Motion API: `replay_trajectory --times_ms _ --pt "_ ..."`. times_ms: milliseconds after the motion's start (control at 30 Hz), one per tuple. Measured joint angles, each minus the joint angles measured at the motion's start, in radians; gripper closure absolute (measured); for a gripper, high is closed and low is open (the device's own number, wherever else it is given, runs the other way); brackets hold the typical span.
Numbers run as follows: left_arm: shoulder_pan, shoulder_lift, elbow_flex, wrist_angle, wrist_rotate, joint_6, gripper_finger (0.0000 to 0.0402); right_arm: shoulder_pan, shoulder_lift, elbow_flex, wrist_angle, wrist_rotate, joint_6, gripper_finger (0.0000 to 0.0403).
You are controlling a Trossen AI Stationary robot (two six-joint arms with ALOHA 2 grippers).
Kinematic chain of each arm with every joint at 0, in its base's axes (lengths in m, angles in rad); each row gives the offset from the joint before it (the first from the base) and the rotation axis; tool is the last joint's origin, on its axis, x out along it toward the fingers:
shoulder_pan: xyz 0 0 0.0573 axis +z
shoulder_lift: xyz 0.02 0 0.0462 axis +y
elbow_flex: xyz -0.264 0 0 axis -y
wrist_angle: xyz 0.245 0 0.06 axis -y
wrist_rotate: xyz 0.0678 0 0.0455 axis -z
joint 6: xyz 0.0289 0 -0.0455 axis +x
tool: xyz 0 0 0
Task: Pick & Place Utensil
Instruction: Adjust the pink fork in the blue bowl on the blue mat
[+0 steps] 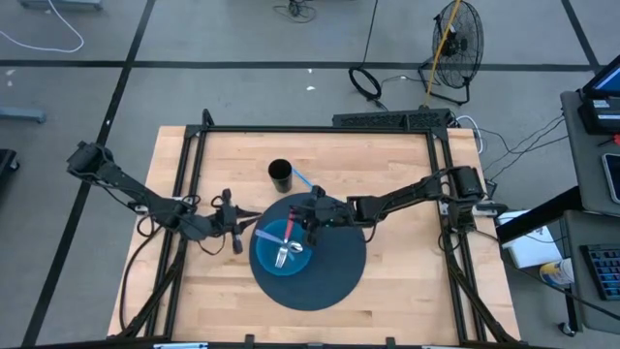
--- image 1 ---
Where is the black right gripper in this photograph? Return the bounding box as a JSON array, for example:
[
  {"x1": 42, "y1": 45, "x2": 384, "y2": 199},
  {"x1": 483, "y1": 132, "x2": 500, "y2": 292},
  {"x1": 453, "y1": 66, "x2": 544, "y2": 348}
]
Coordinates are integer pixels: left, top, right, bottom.
[{"x1": 289, "y1": 185, "x2": 356, "y2": 246}]

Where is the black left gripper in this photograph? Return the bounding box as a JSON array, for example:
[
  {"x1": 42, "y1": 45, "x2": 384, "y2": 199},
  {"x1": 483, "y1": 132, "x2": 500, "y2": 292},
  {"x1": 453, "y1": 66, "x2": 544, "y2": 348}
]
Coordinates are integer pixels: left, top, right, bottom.
[{"x1": 210, "y1": 188, "x2": 264, "y2": 256}]

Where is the fork with red handle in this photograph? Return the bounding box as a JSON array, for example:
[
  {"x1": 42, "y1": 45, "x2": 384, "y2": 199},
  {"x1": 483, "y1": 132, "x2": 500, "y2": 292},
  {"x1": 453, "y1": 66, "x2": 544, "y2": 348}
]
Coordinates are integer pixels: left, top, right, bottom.
[{"x1": 274, "y1": 207, "x2": 297, "y2": 270}]

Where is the spoon with purple handle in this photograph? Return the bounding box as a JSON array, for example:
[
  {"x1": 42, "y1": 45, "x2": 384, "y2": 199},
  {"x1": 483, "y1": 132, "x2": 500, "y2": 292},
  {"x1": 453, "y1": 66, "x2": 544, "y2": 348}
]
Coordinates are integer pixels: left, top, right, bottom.
[{"x1": 255, "y1": 229, "x2": 305, "y2": 255}]

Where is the blue straw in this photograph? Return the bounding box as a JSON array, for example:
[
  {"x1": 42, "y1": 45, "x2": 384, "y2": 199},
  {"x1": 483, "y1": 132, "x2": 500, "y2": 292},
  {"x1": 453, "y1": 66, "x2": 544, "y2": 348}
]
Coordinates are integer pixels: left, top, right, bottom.
[{"x1": 292, "y1": 168, "x2": 316, "y2": 190}]

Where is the tall black cup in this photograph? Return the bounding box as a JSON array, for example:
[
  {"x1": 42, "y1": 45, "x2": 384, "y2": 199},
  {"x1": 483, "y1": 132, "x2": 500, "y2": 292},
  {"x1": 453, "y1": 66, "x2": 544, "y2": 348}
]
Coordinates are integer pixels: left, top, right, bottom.
[{"x1": 267, "y1": 158, "x2": 294, "y2": 194}]

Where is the translucent blue plastic bowl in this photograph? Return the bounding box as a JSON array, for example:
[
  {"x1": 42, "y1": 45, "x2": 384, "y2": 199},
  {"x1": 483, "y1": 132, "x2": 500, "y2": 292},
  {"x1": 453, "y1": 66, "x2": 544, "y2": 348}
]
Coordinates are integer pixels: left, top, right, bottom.
[{"x1": 255, "y1": 218, "x2": 314, "y2": 278}]

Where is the round dark woven placemat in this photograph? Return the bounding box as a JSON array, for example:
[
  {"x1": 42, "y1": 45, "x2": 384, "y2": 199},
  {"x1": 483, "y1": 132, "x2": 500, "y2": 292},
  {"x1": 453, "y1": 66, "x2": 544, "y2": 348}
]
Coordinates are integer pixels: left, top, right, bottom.
[{"x1": 248, "y1": 192, "x2": 368, "y2": 312}]

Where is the black floor fan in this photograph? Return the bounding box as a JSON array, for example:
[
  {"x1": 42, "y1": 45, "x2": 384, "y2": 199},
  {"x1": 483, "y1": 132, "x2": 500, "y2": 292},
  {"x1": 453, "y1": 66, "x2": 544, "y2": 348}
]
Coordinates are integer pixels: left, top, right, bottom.
[{"x1": 418, "y1": 0, "x2": 485, "y2": 107}]

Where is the white box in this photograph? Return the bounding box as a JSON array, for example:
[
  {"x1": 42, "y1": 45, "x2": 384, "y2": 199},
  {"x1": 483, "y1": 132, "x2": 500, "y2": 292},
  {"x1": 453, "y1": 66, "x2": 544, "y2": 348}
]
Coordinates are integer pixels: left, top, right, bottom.
[{"x1": 496, "y1": 208, "x2": 564, "y2": 270}]

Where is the grey furniture foot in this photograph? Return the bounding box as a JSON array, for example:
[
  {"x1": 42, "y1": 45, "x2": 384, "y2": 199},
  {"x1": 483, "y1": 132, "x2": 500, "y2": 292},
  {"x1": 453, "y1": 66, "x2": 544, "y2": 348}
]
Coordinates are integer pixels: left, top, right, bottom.
[{"x1": 0, "y1": 107, "x2": 47, "y2": 124}]

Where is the white and yellow bottle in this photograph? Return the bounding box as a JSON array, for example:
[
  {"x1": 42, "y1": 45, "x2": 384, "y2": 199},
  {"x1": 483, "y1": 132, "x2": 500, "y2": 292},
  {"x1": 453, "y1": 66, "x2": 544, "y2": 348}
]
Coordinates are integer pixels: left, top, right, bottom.
[{"x1": 539, "y1": 258, "x2": 575, "y2": 291}]

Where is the black keyboard with blue keys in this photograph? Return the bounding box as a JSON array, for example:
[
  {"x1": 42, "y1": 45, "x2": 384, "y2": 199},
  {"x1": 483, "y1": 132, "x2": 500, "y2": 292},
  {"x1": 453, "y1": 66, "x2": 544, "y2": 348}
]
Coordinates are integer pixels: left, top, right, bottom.
[{"x1": 579, "y1": 243, "x2": 620, "y2": 302}]

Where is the black tablet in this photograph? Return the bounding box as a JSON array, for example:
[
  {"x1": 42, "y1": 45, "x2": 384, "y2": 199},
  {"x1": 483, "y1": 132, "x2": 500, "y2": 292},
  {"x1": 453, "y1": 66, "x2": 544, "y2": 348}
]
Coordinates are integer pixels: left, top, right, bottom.
[{"x1": 601, "y1": 152, "x2": 620, "y2": 206}]

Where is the open laptop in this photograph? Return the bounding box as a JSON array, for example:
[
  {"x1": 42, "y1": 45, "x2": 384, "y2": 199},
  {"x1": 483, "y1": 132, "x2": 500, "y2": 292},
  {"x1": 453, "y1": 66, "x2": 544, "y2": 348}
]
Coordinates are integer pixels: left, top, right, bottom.
[{"x1": 575, "y1": 62, "x2": 620, "y2": 137}]

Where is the black metal table frame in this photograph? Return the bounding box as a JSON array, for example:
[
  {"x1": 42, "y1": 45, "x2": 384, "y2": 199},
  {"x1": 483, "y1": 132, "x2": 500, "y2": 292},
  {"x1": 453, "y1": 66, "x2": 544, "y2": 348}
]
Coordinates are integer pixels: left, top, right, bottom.
[{"x1": 108, "y1": 109, "x2": 522, "y2": 346}]

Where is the coiled black cable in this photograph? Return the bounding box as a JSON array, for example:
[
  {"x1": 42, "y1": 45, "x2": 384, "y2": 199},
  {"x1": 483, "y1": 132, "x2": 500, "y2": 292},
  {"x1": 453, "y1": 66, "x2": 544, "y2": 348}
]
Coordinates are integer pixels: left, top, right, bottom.
[{"x1": 348, "y1": 66, "x2": 388, "y2": 111}]

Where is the short white cable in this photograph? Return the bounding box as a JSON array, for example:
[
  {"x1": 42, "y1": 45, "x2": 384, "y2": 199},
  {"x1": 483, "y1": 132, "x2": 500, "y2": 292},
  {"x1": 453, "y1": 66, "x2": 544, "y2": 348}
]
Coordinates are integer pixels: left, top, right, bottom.
[{"x1": 454, "y1": 114, "x2": 484, "y2": 155}]

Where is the tangled black floor cable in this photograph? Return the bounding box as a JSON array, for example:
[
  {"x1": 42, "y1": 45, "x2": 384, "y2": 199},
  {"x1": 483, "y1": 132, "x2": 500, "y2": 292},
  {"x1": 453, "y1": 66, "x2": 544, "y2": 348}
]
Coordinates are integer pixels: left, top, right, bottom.
[{"x1": 272, "y1": 0, "x2": 319, "y2": 24}]

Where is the yellow cable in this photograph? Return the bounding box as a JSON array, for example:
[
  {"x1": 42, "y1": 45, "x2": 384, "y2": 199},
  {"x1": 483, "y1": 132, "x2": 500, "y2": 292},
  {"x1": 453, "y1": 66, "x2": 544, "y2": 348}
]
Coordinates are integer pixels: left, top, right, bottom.
[{"x1": 423, "y1": 0, "x2": 462, "y2": 109}]

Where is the long white floor cable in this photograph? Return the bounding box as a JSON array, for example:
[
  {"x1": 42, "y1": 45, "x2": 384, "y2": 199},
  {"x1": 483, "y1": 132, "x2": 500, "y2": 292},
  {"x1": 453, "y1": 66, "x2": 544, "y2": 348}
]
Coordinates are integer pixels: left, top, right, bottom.
[{"x1": 0, "y1": 0, "x2": 85, "y2": 54}]

